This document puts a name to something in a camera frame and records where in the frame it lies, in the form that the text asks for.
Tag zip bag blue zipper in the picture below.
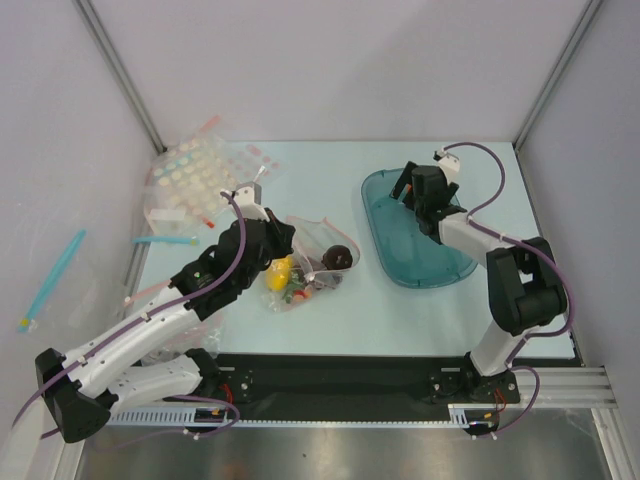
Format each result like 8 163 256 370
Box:
131 220 200 247

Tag purple grape bunch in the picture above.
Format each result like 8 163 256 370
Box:
305 258 344 290

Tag dark brown round fruit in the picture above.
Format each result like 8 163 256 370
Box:
322 245 354 270

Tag red cherries with green leaves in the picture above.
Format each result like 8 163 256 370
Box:
281 270 314 305

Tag zip bag red dots back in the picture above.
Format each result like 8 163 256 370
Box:
219 142 289 187

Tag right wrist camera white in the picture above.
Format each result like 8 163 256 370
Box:
434 148 460 179

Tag teal transparent plastic tray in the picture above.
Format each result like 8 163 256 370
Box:
361 168 477 289

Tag right aluminium frame post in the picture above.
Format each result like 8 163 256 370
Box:
513 0 609 151

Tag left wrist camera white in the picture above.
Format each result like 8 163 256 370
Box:
221 182 269 221

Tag clear bag teal zipper wall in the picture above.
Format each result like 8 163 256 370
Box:
17 228 108 352

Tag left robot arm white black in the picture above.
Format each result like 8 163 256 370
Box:
35 211 295 443

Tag white slotted cable duct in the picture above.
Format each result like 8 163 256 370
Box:
104 403 501 429

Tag aluminium frame post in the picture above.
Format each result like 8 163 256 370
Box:
513 0 609 151
72 0 166 155

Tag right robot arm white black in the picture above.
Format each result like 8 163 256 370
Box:
390 158 568 402

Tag yellow mango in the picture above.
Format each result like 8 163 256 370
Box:
265 255 293 292

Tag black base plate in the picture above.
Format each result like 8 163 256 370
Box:
195 354 520 423

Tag clear zip bag red dots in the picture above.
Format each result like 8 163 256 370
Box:
262 216 361 312

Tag left aluminium frame post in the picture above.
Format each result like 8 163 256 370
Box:
72 0 166 155

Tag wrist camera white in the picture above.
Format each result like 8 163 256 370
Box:
434 148 460 179
221 182 269 221

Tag zip bag pastel dots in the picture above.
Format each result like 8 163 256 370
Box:
143 115 237 236

